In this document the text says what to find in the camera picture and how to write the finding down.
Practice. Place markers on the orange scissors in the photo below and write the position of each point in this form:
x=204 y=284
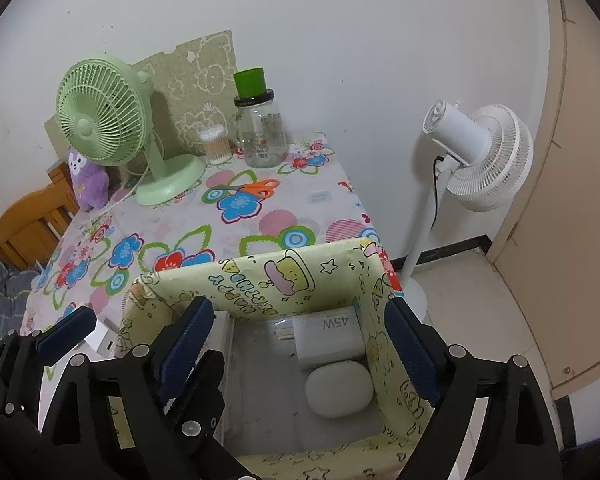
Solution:
x=260 y=188

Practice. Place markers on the beige door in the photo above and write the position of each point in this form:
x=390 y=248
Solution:
x=570 y=210

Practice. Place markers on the glass jar with green lid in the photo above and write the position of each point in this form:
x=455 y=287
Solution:
x=260 y=135

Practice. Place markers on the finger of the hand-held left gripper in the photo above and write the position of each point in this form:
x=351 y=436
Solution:
x=205 y=400
x=65 y=332

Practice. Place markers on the white standing fan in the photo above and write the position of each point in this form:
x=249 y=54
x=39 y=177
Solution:
x=460 y=130

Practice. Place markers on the green desk fan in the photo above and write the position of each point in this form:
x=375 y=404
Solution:
x=95 y=115

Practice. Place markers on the long white box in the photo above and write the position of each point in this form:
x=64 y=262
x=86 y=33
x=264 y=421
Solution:
x=222 y=330

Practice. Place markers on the wooden chair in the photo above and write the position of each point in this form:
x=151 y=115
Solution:
x=25 y=225

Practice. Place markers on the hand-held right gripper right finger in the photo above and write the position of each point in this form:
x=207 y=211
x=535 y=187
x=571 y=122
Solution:
x=410 y=355

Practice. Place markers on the white charger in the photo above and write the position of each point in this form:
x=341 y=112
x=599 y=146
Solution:
x=325 y=340

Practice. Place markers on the white oval case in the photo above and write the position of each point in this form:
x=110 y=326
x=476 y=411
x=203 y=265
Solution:
x=337 y=387

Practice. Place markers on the green patterned board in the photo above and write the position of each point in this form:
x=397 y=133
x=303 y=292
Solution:
x=200 y=75

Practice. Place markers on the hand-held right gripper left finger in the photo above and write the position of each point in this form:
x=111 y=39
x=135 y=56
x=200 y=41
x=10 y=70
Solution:
x=185 y=355

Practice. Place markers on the yellow cartoon storage box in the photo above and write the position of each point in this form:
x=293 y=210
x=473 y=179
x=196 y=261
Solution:
x=260 y=280

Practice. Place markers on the grey plaid quilt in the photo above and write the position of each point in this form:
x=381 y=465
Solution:
x=5 y=300

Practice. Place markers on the purple plush bunny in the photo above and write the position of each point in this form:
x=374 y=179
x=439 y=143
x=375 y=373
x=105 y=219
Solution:
x=92 y=185

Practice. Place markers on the cotton swab jar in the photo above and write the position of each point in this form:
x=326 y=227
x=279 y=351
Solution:
x=215 y=147

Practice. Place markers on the white square box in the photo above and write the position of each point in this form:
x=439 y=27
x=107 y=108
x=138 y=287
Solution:
x=102 y=337

